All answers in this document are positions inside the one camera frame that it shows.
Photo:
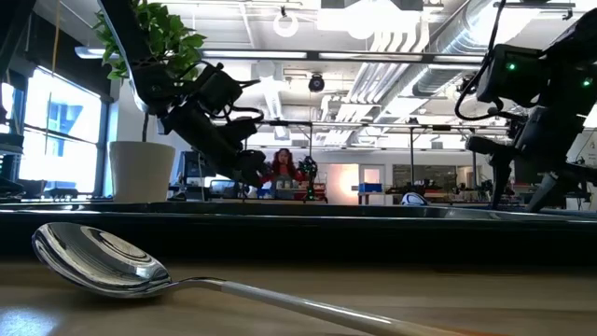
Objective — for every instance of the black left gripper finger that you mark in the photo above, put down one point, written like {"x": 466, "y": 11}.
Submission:
{"x": 254, "y": 181}
{"x": 254, "y": 161}

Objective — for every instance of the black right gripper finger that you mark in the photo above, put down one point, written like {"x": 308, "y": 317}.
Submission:
{"x": 501, "y": 177}
{"x": 541, "y": 193}

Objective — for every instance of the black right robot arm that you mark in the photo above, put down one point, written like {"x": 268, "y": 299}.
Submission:
{"x": 573, "y": 51}

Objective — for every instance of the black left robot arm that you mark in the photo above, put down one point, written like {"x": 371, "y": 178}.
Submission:
{"x": 135, "y": 56}

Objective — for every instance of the dark green plastic tray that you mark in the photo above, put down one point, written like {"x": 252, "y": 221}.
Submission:
{"x": 326, "y": 238}

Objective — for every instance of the person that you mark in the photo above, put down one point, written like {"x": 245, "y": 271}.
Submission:
{"x": 283, "y": 165}

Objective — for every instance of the black computer monitor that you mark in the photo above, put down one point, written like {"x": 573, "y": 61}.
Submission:
{"x": 191, "y": 165}

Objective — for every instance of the black background table stand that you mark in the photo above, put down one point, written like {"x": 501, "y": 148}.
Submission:
{"x": 310, "y": 140}

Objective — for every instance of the white plant pot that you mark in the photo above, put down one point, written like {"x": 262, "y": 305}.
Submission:
{"x": 140, "y": 172}

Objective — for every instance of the white and blue ball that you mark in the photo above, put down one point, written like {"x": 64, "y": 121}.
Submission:
{"x": 414, "y": 199}

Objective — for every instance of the green leafy potted plant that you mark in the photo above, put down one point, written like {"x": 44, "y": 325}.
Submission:
{"x": 172, "y": 42}

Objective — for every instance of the blue storage bin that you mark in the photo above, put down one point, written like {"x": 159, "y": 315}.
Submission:
{"x": 370, "y": 187}

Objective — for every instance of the long ceiling light bar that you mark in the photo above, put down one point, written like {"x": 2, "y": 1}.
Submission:
{"x": 364, "y": 56}

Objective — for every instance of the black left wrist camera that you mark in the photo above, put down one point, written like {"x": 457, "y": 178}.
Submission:
{"x": 219, "y": 91}

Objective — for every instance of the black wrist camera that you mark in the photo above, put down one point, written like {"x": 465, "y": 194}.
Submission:
{"x": 508, "y": 77}
{"x": 219, "y": 91}

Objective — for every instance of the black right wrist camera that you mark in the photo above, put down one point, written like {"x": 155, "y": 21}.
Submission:
{"x": 508, "y": 77}

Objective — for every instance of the black ceiling dome camera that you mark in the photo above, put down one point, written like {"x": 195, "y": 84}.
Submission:
{"x": 316, "y": 83}

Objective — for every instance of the grey ventilation duct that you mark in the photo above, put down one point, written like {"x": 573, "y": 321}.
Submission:
{"x": 448, "y": 60}

